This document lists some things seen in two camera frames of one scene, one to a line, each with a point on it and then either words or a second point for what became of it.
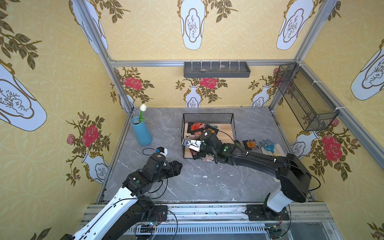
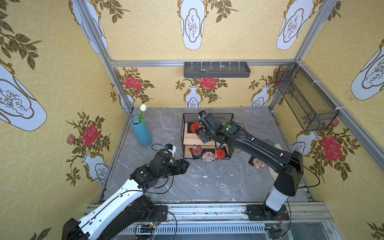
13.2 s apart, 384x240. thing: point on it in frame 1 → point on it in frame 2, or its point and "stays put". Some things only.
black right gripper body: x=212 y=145 → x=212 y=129
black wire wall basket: x=311 y=108 stays put
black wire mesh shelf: x=202 y=133 stays put
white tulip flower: x=143 y=108 stays put
